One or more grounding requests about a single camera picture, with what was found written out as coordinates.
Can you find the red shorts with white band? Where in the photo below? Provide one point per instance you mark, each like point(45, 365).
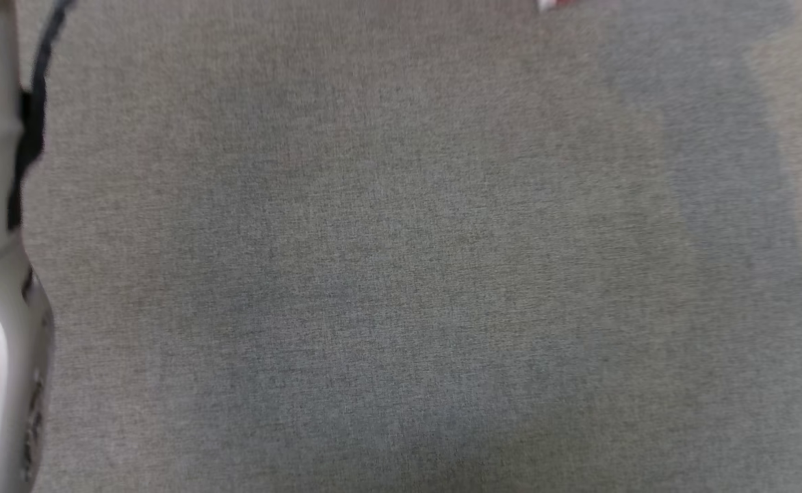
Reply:
point(568, 3)

